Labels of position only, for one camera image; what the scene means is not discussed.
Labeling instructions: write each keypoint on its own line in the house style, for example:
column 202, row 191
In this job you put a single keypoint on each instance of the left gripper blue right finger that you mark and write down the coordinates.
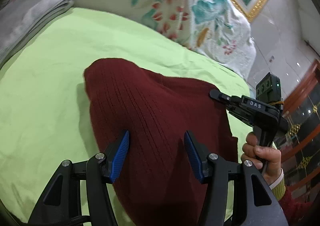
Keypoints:
column 208, row 169

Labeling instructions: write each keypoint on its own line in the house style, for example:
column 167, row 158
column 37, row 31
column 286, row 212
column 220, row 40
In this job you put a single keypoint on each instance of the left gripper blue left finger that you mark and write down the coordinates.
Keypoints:
column 103, row 169

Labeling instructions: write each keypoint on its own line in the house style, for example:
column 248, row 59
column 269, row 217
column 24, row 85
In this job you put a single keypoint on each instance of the dark red knit hooded sweater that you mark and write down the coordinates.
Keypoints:
column 156, row 185

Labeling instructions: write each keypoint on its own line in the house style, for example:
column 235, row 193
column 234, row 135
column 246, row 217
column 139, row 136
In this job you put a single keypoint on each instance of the red and yellow sleeve forearm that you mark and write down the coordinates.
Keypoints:
column 294, row 211

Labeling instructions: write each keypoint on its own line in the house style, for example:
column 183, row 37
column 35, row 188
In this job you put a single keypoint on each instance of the person's right hand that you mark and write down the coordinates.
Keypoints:
column 257, row 154

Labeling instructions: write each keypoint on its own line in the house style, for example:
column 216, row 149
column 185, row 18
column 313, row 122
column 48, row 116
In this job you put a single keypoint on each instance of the wooden glass door cabinet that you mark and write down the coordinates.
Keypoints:
column 300, row 146

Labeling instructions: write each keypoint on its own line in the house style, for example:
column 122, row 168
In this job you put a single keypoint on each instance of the light green bed sheet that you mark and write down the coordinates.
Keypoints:
column 44, row 106

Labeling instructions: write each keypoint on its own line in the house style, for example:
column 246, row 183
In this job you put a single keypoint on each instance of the white floral lotus quilt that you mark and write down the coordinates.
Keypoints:
column 213, row 28

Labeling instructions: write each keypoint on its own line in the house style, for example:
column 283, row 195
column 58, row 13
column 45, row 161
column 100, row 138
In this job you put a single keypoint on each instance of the grey folded fleece blanket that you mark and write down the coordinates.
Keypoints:
column 21, row 20

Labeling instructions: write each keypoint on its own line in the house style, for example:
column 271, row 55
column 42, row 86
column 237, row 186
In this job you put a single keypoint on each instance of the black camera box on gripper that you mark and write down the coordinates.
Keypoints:
column 268, row 90

